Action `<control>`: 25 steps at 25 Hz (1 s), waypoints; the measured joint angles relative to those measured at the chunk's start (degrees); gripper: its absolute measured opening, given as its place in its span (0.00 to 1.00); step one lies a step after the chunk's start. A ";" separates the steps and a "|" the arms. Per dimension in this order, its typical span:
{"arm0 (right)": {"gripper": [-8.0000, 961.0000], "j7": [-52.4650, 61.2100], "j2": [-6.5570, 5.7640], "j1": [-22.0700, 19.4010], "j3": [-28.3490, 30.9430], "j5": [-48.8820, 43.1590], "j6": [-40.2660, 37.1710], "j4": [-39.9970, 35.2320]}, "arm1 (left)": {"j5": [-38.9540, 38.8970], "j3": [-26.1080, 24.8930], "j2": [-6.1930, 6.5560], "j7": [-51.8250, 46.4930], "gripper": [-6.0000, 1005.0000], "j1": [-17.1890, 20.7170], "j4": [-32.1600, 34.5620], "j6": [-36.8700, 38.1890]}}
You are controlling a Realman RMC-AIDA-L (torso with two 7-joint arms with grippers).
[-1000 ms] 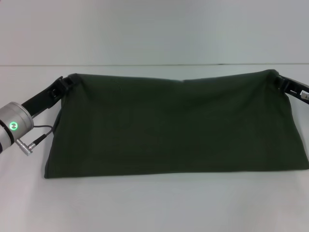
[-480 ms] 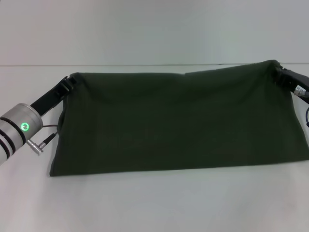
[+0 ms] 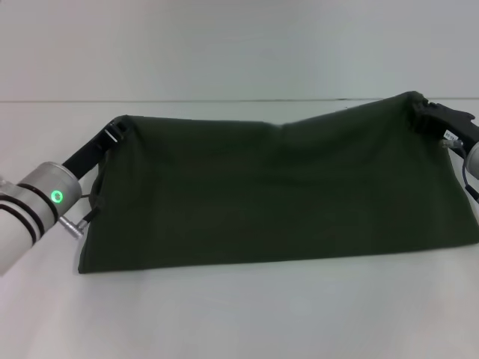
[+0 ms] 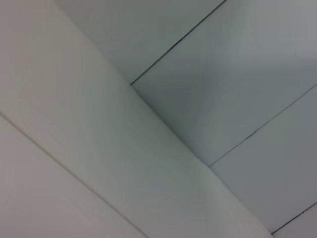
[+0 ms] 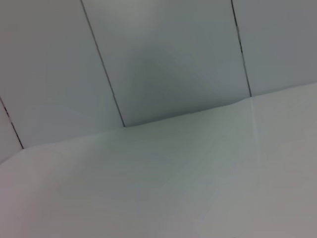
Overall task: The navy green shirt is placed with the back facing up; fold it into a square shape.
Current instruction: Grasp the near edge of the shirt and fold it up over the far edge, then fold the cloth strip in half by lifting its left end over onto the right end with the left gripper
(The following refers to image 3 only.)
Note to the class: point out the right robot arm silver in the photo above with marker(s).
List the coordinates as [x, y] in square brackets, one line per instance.
[473, 157]

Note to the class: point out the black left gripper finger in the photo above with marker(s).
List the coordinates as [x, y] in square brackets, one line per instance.
[119, 131]

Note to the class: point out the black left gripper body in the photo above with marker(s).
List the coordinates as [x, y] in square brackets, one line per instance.
[90, 153]

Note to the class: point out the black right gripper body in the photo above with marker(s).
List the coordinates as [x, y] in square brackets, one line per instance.
[458, 129]

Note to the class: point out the dark green shirt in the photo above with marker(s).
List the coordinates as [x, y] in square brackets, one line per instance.
[262, 187]

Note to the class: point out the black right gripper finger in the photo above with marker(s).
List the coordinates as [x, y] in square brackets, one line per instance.
[426, 116]

